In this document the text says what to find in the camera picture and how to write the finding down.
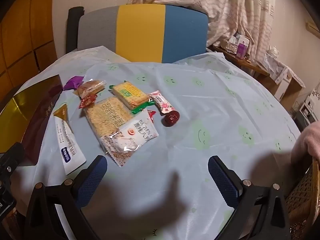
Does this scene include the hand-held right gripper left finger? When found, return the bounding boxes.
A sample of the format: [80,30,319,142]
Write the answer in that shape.
[25,155,108,240]

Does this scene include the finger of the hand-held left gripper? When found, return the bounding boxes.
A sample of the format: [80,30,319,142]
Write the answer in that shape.
[0,142,25,178]

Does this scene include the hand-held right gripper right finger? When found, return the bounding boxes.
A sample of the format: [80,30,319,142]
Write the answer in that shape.
[208,155,292,240]

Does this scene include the dark red gold gift box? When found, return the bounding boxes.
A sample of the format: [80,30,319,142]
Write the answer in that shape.
[0,74,63,167]

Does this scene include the brown pastry clear packet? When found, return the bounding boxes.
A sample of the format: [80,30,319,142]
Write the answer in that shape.
[73,79,107,98]

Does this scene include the white sachet gold tip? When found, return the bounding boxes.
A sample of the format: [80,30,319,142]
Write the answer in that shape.
[53,104,87,176]

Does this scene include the white grain print snack packet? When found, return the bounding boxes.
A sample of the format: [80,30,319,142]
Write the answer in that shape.
[99,119,159,167]

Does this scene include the large rice cracker packet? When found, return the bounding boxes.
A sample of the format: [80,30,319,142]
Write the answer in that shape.
[84,96,128,142]

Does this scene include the small red snack packet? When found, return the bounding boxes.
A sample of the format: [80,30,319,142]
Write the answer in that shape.
[79,94,98,109]

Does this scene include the dark red round candy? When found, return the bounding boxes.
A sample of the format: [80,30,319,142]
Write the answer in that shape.
[161,111,180,127]

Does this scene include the light blue smiley tablecloth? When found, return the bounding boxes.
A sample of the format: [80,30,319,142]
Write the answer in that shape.
[0,45,302,240]

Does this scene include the yellow cracker packet green ends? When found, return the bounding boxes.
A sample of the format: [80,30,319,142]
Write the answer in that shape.
[109,81,155,117]

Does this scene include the pink fuzzy cloth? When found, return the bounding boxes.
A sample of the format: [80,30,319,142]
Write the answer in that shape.
[291,122,320,160]

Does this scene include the purple wrapped candy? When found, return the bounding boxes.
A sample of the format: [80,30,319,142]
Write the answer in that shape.
[64,76,84,90]

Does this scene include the pink floral snack stick packet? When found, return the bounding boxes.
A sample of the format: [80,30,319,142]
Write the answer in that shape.
[147,90,177,115]

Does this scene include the white cabinet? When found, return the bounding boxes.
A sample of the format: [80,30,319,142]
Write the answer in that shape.
[292,85,320,130]

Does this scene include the wooden side table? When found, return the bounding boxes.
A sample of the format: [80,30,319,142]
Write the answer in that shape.
[210,44,305,100]

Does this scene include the white patterned plastic sheet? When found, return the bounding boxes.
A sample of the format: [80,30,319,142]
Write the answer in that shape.
[264,46,294,84]

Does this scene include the orange wooden panelled wardrobe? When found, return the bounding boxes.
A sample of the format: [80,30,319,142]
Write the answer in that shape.
[0,0,57,85]

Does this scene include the small purple box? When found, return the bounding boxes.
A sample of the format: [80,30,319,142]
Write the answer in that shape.
[236,42,248,59]

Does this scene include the silver tissue box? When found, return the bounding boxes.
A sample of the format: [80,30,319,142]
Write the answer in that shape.
[220,39,238,54]

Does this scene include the grey yellow blue chair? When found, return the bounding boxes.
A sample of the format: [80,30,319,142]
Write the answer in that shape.
[65,4,209,63]

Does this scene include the pink starfish patterned bedding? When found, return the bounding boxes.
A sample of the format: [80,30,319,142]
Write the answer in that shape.
[127,0,277,60]

